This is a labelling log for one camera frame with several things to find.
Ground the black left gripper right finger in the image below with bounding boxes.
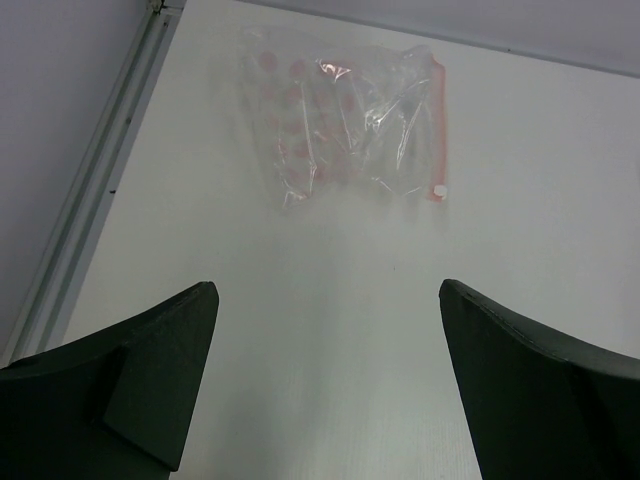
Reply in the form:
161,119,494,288
439,279,639,479

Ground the aluminium frame rail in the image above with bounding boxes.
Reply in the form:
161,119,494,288
1,1,185,364

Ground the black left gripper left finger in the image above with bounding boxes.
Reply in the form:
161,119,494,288
1,282,219,479

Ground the clear zip top bag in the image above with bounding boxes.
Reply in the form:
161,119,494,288
237,26,448,209

